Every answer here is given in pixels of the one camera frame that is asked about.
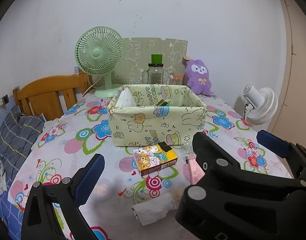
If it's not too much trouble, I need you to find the white paper roll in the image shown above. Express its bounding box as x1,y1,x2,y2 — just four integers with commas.
131,193,177,226

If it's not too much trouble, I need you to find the clear plastic bag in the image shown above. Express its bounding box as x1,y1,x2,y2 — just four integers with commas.
177,142,197,163

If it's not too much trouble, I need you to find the white standing fan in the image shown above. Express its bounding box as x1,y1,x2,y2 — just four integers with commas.
241,84,279,125

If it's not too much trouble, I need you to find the blue bed sheet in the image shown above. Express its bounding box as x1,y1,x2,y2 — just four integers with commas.
0,180,26,240

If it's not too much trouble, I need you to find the small glass jar orange lid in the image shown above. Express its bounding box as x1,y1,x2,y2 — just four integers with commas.
169,74,185,85

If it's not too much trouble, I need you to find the pink comb packet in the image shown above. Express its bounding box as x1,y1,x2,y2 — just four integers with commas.
185,154,206,185

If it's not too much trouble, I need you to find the glass jar mug green lid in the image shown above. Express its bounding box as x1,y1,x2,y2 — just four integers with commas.
142,54,168,85

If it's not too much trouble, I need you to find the cartoon printed carton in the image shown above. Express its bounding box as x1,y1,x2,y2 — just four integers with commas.
132,142,178,178

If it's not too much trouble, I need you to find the green desk fan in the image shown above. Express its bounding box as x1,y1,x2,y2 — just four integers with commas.
75,27,125,98

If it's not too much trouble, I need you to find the green printed board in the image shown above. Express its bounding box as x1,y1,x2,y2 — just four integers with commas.
113,37,188,85

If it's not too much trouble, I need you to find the wall socket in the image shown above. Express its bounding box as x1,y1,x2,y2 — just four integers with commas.
0,94,10,109

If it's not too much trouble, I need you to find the beige door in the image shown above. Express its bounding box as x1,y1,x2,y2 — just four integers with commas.
275,0,306,150

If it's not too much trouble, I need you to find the yellow printed fabric storage box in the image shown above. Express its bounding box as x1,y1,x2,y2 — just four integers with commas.
107,84,208,147

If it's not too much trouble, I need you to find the grey plaid pillow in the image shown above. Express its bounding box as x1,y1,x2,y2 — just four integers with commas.
0,105,45,180

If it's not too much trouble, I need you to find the wooden bed headboard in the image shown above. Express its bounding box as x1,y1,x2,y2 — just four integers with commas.
13,70,90,122

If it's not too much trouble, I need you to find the purple plush rabbit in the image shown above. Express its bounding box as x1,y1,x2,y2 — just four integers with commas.
184,56,213,96

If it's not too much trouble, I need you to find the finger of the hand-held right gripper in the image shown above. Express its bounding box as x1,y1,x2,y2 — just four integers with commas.
192,132,243,180
256,130,306,180

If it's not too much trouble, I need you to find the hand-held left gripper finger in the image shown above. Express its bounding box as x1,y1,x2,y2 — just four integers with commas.
21,153,105,240

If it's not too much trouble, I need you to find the white fan cable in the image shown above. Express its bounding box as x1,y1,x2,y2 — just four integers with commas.
83,75,103,97

